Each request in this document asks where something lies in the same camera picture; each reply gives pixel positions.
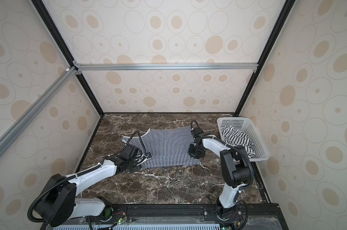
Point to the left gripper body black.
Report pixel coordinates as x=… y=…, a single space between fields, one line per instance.
x=133 y=166

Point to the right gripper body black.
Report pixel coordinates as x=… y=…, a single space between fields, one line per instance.
x=196 y=150

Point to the blue white striped tank top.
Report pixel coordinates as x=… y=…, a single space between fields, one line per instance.
x=168 y=147

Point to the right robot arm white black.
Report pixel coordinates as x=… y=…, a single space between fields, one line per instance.
x=236 y=168

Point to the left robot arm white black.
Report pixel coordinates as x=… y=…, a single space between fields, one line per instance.
x=58 y=201

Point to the black white striped tank top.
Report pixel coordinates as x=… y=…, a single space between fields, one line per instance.
x=236 y=137

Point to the white plastic laundry basket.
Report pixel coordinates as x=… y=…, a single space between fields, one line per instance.
x=246 y=125

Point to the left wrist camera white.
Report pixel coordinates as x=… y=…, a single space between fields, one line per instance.
x=142 y=158

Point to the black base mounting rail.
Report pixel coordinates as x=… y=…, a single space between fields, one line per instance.
x=187 y=216

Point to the horizontal aluminium back rail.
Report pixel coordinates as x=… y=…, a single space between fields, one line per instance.
x=168 y=66

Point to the diagonal aluminium left rail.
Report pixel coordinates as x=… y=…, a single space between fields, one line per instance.
x=8 y=138

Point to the right black corner post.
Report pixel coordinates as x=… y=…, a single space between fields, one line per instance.
x=287 y=8

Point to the black corner post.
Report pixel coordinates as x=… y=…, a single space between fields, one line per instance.
x=287 y=8
x=59 y=40

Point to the left black corner post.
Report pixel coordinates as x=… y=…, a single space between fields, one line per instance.
x=59 y=40

